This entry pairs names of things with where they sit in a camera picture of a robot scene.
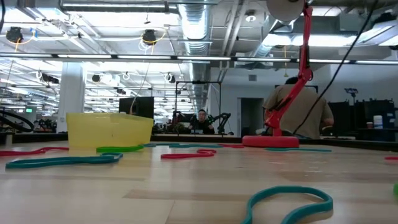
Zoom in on yellow translucent plastic bin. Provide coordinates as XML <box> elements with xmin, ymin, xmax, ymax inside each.
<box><xmin>65</xmin><ymin>112</ymin><xmax>155</xmax><ymax>149</ymax></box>

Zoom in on person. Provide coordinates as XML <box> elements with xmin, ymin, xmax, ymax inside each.
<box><xmin>188</xmin><ymin>108</ymin><xmax>215</xmax><ymax>135</ymax></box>
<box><xmin>262</xmin><ymin>77</ymin><xmax>335</xmax><ymax>140</ymax></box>

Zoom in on long ceiling light strip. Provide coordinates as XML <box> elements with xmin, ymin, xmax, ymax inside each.
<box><xmin>0</xmin><ymin>52</ymin><xmax>398</xmax><ymax>65</ymax></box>

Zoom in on black monitor box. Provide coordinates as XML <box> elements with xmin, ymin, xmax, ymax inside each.
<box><xmin>119</xmin><ymin>96</ymin><xmax>155</xmax><ymax>119</ymax></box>

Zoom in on red articulated desk lamp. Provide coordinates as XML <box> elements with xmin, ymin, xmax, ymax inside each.
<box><xmin>241</xmin><ymin>0</ymin><xmax>314</xmax><ymax>149</ymax></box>

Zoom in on white pillar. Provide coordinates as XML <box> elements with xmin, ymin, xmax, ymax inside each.
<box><xmin>57</xmin><ymin>62</ymin><xmax>86</xmax><ymax>134</ymax></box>

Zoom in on long teal rubber band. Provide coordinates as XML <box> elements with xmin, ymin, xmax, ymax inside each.
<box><xmin>5</xmin><ymin>152</ymin><xmax>124</xmax><ymax>170</ymax></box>

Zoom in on thick teal rubber band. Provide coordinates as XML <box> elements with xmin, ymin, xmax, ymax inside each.
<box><xmin>239</xmin><ymin>185</ymin><xmax>335</xmax><ymax>224</ymax></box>

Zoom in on black cabinets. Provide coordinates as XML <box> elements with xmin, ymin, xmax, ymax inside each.
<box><xmin>328</xmin><ymin>98</ymin><xmax>396</xmax><ymax>141</ymax></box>

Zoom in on black table edge rail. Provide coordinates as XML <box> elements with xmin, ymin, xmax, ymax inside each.
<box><xmin>0</xmin><ymin>132</ymin><xmax>398</xmax><ymax>153</ymax></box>

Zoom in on black metal frame rack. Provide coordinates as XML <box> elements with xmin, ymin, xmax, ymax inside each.
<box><xmin>175</xmin><ymin>80</ymin><xmax>222</xmax><ymax>135</ymax></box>

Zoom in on silver air duct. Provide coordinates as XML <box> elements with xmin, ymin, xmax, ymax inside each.
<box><xmin>177</xmin><ymin>2</ymin><xmax>213</xmax><ymax>121</ymax></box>

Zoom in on black ceiling cable reel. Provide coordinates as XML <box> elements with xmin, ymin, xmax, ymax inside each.
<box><xmin>5</xmin><ymin>26</ymin><xmax>24</xmax><ymax>44</ymax></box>
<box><xmin>142</xmin><ymin>29</ymin><xmax>158</xmax><ymax>46</ymax></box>

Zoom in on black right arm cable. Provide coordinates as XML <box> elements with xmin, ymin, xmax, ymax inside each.
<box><xmin>292</xmin><ymin>0</ymin><xmax>379</xmax><ymax>135</ymax></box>

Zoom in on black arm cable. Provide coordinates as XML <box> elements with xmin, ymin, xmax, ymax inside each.
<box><xmin>292</xmin><ymin>0</ymin><xmax>379</xmax><ymax>135</ymax></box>
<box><xmin>0</xmin><ymin>0</ymin><xmax>6</xmax><ymax>32</ymax></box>

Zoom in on camera on stand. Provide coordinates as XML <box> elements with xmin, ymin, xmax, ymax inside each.
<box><xmin>344</xmin><ymin>87</ymin><xmax>359</xmax><ymax>105</ymax></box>

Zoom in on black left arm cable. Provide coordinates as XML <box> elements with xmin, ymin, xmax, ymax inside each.
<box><xmin>0</xmin><ymin>0</ymin><xmax>6</xmax><ymax>32</ymax></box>

